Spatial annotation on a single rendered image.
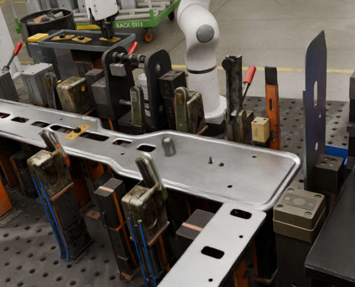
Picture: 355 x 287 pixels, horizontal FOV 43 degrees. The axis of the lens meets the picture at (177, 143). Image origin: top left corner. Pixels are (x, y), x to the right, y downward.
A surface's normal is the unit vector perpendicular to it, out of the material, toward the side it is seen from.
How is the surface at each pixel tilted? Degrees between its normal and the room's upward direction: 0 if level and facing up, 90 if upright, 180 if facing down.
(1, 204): 90
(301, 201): 0
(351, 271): 0
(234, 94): 81
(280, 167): 0
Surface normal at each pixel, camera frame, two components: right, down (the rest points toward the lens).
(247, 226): -0.15, -0.85
